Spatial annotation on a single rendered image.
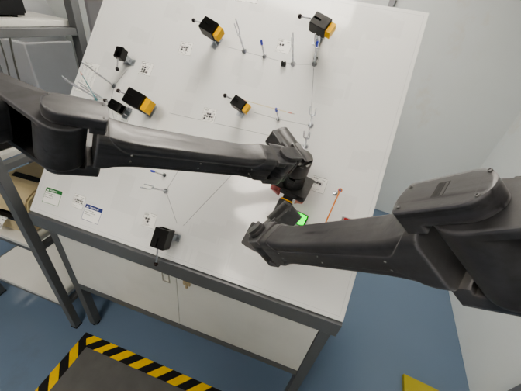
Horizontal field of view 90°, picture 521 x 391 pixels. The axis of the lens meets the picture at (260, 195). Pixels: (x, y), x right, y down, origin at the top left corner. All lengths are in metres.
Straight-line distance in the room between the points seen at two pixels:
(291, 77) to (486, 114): 2.11
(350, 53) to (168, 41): 0.65
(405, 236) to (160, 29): 1.12
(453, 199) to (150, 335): 1.72
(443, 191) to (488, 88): 2.58
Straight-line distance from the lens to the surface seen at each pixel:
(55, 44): 4.34
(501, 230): 0.21
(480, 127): 2.87
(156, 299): 1.29
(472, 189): 0.22
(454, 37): 2.70
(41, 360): 1.93
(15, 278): 1.99
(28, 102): 0.43
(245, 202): 0.87
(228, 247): 0.88
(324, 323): 0.92
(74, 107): 0.40
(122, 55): 1.15
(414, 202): 0.23
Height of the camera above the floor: 1.60
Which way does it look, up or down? 35 degrees down
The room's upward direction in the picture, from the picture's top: 10 degrees clockwise
